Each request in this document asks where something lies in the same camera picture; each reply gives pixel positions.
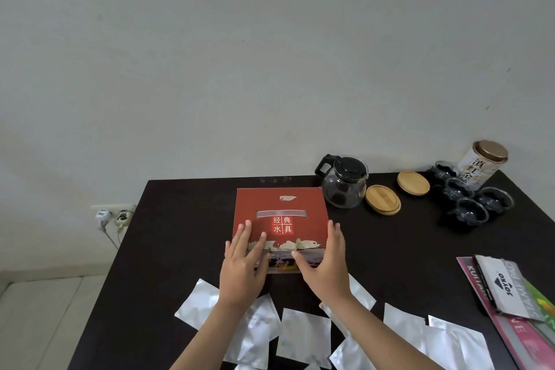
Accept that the person's left forearm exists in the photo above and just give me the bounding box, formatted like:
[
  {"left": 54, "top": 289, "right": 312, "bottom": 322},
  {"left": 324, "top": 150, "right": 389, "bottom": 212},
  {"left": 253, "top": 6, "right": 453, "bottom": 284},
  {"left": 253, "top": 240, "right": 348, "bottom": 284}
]
[{"left": 169, "top": 300, "right": 257, "bottom": 370}]

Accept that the person's left hand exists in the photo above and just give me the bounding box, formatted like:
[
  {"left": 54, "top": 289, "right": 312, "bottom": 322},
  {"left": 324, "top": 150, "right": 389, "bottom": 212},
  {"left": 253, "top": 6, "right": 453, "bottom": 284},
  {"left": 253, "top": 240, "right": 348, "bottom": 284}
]
[{"left": 219, "top": 220, "right": 271, "bottom": 313}]

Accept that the white packet black logo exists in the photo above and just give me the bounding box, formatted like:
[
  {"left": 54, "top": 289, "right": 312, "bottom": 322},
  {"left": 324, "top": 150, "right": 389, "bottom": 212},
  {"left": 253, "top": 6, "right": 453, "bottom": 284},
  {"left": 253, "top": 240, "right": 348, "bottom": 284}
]
[{"left": 473, "top": 254, "right": 538, "bottom": 319}]

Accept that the pink packet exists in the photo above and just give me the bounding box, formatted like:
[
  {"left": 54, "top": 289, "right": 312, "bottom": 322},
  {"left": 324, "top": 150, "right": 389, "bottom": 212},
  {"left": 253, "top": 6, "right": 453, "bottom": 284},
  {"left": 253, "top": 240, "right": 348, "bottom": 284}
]
[{"left": 456, "top": 257, "right": 555, "bottom": 370}]

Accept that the white wall socket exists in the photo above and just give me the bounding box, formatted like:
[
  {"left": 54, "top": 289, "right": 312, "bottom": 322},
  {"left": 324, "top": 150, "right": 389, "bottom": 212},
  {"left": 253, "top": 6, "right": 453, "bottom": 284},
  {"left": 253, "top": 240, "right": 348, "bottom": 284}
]
[{"left": 91, "top": 203, "right": 138, "bottom": 219}]

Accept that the dark wooden table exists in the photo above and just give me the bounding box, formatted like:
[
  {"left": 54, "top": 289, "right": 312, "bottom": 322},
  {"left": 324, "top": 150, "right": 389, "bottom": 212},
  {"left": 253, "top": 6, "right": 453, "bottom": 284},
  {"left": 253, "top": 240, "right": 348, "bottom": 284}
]
[{"left": 67, "top": 170, "right": 555, "bottom": 370}]

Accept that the group of silver foil pouches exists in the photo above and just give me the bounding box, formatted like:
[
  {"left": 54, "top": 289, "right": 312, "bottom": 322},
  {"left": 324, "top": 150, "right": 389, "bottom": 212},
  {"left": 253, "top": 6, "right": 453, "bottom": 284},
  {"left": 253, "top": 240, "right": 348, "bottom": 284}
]
[{"left": 174, "top": 274, "right": 495, "bottom": 370}]

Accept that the white power plug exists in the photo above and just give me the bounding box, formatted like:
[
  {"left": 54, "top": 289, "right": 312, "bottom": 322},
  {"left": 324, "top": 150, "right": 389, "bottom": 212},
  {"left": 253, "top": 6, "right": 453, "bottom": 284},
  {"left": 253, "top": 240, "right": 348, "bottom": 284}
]
[{"left": 95, "top": 209, "right": 120, "bottom": 250}]

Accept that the green packet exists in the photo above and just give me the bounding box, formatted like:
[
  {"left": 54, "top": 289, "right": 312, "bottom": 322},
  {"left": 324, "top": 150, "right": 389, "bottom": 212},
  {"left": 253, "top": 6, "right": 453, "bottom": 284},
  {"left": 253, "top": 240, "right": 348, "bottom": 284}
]
[{"left": 516, "top": 278, "right": 555, "bottom": 332}]

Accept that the bamboo coaster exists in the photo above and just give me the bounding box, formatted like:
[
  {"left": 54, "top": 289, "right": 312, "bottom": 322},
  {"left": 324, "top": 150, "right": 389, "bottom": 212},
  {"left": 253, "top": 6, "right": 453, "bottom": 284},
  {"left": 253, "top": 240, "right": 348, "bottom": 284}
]
[
  {"left": 365, "top": 184, "right": 402, "bottom": 217},
  {"left": 397, "top": 171, "right": 431, "bottom": 197}
]

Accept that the person's right forearm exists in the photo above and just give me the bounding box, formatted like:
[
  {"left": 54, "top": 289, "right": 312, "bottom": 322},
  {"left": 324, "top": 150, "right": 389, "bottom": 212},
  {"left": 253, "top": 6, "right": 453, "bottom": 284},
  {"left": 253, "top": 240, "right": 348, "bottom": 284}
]
[{"left": 323, "top": 294, "right": 444, "bottom": 370}]

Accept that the person's right hand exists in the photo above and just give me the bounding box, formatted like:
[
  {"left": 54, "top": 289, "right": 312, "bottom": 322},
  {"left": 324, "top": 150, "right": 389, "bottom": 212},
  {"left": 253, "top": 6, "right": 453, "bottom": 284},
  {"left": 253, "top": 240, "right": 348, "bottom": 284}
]
[{"left": 291, "top": 220, "right": 354, "bottom": 310}]

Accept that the white tea tin gold lid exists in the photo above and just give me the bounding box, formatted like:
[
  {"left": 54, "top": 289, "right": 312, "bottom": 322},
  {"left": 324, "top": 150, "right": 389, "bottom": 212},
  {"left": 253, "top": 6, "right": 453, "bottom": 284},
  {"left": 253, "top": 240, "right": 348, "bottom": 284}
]
[{"left": 457, "top": 139, "right": 509, "bottom": 191}]

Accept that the glass cup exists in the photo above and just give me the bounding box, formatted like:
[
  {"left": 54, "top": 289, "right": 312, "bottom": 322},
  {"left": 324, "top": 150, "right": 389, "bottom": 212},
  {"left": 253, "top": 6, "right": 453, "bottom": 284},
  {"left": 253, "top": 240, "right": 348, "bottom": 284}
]
[
  {"left": 442, "top": 177, "right": 476, "bottom": 202},
  {"left": 447, "top": 197, "right": 490, "bottom": 227},
  {"left": 427, "top": 160, "right": 461, "bottom": 184},
  {"left": 475, "top": 186, "right": 515, "bottom": 214}
]

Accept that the glass teapot black lid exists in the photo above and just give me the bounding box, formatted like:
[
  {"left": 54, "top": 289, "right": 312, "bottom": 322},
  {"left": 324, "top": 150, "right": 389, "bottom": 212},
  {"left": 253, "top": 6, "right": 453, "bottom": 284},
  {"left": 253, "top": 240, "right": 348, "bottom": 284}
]
[{"left": 314, "top": 154, "right": 369, "bottom": 209}]

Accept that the red cardboard tea set box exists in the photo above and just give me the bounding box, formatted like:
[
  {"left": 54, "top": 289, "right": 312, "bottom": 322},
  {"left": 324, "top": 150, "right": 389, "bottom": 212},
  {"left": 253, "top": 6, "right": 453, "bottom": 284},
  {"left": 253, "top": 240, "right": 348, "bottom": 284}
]
[{"left": 232, "top": 186, "right": 330, "bottom": 274}]

